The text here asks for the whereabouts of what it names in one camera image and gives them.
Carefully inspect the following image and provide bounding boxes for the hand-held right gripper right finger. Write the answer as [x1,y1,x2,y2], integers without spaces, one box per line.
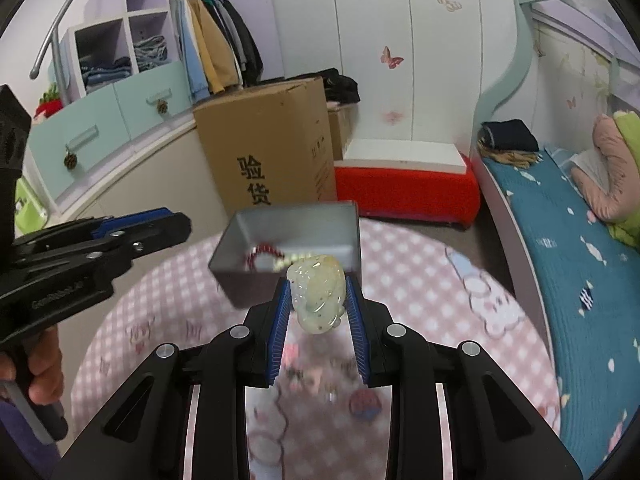
[344,276,584,480]

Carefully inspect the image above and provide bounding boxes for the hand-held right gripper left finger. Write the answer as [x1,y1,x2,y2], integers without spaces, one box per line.
[50,277,294,480]

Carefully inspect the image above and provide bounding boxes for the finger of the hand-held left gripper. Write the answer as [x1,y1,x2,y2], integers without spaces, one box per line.
[16,212,193,292]
[12,206,176,257]

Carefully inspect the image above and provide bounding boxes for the pale green jade pendant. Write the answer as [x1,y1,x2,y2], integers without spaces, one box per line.
[286,255,347,333]

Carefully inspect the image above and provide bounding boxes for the grey metal tin box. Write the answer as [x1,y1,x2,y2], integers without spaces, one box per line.
[207,201,362,309]

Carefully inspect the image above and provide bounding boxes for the person's left forearm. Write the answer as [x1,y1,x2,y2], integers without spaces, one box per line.
[0,395,63,480]

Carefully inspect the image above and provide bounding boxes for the person's left hand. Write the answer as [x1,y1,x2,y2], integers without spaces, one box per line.
[0,326,65,407]

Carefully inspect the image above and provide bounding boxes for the pink checked bear tablecloth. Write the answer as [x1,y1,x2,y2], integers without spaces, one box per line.
[70,217,563,480]

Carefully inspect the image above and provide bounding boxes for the green printed box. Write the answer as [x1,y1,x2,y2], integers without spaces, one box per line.
[14,177,51,238]

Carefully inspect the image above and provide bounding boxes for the purple and teal stair cabinet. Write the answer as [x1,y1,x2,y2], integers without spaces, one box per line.
[25,0,228,226]

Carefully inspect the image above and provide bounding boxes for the large cardboard box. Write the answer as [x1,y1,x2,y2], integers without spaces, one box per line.
[192,76,338,221]

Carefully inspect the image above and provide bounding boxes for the red strawberry plush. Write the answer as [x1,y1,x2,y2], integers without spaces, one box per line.
[32,85,66,121]

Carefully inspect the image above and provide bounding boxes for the red bench with white top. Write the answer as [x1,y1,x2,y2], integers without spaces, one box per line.
[332,140,482,228]

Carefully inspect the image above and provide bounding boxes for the folded dark jeans pile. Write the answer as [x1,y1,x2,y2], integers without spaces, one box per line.
[80,57,132,93]

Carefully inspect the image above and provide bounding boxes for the light blue hanging shirt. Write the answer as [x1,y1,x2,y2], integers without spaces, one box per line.
[170,0,210,103]

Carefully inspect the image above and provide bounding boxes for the folded light jeans pile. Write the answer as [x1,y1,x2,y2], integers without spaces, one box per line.
[135,35,168,72]

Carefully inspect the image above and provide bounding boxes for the tan hanging jacket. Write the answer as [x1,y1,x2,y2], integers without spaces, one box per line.
[187,0,240,95]

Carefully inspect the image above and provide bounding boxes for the grey metal handrail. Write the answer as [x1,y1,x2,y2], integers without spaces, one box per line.
[29,0,126,81]

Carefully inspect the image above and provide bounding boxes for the small cardboard box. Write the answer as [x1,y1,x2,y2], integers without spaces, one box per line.
[327,105,354,161]

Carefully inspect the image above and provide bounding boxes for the black hanging jacket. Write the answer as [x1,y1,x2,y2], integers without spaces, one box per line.
[220,0,264,86]

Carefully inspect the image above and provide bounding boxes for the blue candy print bedsheet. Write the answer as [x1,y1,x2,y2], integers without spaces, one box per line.
[482,145,640,476]

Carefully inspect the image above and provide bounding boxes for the grey hanging jacket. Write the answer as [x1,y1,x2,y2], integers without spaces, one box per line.
[212,0,248,76]

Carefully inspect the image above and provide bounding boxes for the pile of black clothes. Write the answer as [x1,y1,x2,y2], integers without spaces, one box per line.
[317,68,362,107]

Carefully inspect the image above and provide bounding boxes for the folded beige cloth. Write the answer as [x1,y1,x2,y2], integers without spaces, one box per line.
[477,142,546,171]

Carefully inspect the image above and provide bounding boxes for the folded dark clothes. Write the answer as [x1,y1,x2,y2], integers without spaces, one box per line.
[480,119,541,153]

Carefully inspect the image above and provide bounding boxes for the white pillow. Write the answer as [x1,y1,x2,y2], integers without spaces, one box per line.
[562,150,601,181]

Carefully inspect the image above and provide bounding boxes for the green blanket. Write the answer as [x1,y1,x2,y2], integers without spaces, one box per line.
[607,109,640,251]

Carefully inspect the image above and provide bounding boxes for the white bead bracelet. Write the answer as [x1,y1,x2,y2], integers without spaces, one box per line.
[272,252,321,274]

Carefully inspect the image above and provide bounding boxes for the red bead bracelet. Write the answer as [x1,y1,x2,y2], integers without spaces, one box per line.
[245,243,281,272]

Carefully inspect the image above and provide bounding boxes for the teal bunk bed frame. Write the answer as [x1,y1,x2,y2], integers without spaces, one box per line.
[470,0,640,476]

